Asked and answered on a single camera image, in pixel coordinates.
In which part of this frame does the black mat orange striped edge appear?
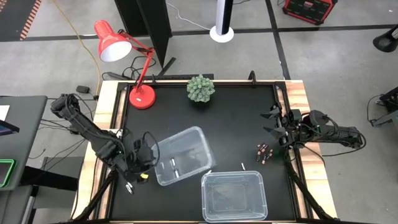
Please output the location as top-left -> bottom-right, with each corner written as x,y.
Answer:
0,0 -> 43,42

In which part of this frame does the black partition panel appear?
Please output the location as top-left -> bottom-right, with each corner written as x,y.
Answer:
114,0 -> 177,77

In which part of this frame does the black round stand base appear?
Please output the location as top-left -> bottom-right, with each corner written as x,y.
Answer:
372,24 -> 398,53

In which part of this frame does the black grey equipment stand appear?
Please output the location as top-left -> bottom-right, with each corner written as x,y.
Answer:
366,86 -> 398,128

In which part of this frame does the black table frame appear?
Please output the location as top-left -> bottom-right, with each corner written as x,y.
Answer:
70,79 -> 340,224

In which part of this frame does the dark tablet device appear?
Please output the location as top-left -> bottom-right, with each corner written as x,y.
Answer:
0,119 -> 20,137

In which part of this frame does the black power cable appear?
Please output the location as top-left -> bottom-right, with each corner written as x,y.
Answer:
101,55 -> 156,82

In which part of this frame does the white black pole stand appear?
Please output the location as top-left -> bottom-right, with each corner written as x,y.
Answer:
209,0 -> 235,44

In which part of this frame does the green framed tablet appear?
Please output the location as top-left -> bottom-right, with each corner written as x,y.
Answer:
0,158 -> 16,189

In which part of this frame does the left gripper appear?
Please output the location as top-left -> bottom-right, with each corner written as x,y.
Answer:
123,133 -> 157,195

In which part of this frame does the red and black case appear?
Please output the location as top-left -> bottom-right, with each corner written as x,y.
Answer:
282,0 -> 338,26

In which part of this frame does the yellow cable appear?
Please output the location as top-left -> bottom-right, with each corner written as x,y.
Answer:
51,0 -> 102,97

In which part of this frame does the red desk lamp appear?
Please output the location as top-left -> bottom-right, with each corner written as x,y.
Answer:
93,19 -> 157,110

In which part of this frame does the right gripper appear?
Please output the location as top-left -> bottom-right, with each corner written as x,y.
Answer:
260,105 -> 304,147

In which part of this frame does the green succulent in pot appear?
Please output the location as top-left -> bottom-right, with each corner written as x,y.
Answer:
186,74 -> 216,103

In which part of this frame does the white cable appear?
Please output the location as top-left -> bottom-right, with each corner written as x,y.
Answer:
165,1 -> 213,31

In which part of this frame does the clear plastic bin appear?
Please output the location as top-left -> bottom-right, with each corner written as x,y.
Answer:
151,125 -> 216,187
201,170 -> 269,223

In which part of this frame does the black power strip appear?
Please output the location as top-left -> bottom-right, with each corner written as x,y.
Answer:
142,73 -> 215,81

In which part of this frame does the grey desk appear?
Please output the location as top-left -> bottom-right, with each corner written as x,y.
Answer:
0,95 -> 49,191

